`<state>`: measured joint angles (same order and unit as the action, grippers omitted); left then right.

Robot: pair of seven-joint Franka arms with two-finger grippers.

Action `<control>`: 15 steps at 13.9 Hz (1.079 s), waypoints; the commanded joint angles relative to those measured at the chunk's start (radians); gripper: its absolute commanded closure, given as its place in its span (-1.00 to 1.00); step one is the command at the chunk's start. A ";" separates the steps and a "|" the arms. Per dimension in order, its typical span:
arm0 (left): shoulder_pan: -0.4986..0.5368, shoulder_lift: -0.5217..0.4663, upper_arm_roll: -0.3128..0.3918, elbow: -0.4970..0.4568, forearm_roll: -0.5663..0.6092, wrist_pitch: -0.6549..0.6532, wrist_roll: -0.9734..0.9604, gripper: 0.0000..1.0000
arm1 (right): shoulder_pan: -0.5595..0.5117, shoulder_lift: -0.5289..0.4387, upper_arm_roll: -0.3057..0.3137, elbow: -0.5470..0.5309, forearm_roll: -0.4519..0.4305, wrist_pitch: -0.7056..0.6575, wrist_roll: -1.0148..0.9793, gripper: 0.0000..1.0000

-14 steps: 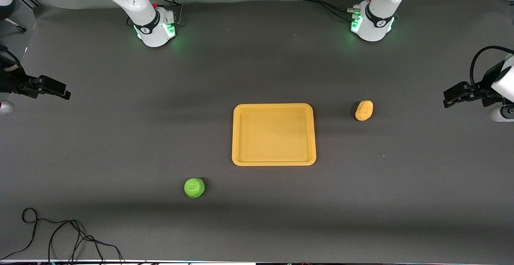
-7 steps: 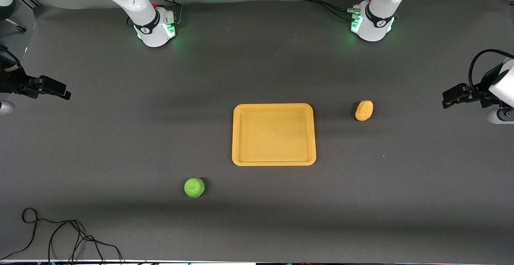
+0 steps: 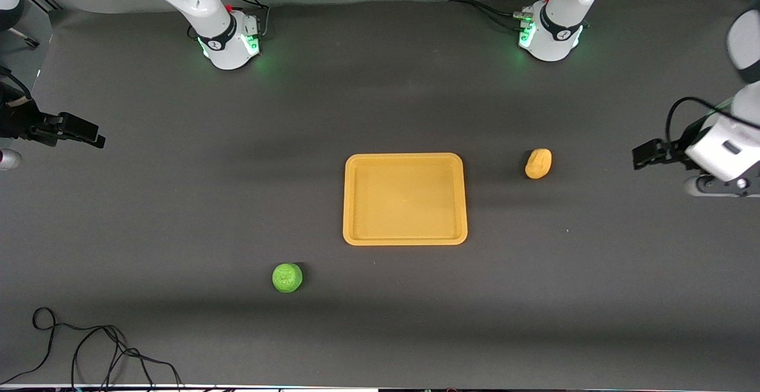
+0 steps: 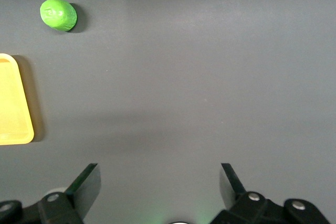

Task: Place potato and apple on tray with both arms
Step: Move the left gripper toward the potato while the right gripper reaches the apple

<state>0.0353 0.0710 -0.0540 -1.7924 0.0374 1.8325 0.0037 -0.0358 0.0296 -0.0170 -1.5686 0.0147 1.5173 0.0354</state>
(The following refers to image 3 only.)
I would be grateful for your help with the yellow plastic tray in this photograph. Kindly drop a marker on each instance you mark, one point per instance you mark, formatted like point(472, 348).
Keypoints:
point(404, 199)

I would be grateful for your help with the green toy apple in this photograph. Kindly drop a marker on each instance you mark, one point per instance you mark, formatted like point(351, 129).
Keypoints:
point(287, 277)

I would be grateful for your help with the dark grey table mat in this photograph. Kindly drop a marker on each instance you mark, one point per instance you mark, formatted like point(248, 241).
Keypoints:
point(380, 83)

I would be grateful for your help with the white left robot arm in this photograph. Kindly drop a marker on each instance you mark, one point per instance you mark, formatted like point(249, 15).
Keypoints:
point(558, 29)

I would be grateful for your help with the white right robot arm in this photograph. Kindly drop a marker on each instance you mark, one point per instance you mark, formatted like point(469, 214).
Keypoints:
point(208, 18)

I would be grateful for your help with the yellow toy potato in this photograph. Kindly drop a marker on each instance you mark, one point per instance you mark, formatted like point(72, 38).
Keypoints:
point(538, 164)

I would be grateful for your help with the thin metal stand leg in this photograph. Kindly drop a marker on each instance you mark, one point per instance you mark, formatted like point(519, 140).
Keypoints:
point(21, 37)

